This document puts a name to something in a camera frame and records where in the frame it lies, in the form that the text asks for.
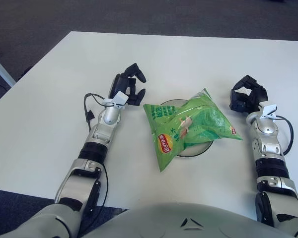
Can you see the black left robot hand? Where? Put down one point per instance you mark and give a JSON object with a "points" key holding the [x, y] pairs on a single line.
{"points": [[119, 83]]}

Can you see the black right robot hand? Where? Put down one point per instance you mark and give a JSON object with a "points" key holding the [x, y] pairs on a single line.
{"points": [[259, 95]]}

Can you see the green snack chips bag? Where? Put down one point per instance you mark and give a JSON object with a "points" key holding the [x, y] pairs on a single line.
{"points": [[201, 121]]}

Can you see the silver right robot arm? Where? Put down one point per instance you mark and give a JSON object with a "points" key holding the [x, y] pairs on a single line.
{"points": [[265, 146]]}

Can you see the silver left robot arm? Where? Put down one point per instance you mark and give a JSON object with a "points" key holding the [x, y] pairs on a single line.
{"points": [[110, 119]]}

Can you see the white plate with black rim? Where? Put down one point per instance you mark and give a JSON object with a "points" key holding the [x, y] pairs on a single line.
{"points": [[196, 150]]}

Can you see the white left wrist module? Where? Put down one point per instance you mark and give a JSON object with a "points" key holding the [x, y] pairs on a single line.
{"points": [[120, 99]]}

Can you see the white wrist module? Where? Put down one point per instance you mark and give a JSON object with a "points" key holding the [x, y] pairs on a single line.
{"points": [[268, 110], [120, 99]]}

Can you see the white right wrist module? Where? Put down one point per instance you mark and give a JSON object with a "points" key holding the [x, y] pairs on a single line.
{"points": [[268, 110]]}

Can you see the white furniture leg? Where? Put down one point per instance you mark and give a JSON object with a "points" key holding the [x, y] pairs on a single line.
{"points": [[2, 72]]}

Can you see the grey robot torso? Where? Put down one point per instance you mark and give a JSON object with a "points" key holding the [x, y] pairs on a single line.
{"points": [[164, 220]]}

